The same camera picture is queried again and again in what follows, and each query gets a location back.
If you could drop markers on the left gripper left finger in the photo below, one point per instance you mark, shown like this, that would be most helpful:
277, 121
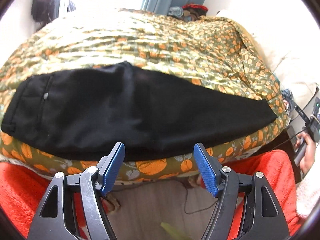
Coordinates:
55, 217

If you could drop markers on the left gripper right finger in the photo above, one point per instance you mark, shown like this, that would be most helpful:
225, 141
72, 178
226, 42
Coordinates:
261, 215

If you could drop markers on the black pants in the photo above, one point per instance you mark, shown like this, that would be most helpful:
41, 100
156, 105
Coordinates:
80, 114

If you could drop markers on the person's right hand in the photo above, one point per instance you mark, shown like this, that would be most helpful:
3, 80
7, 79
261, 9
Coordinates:
309, 158

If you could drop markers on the red fleece blanket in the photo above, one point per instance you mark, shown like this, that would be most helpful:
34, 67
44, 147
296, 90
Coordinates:
22, 189

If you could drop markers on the green orange floral bedspread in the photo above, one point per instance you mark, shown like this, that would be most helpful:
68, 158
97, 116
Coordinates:
214, 52

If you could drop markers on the red and grey clothes pile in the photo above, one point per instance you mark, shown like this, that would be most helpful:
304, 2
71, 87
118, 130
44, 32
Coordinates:
189, 12

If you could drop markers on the dark bag by window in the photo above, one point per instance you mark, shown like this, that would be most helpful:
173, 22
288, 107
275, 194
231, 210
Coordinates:
45, 11

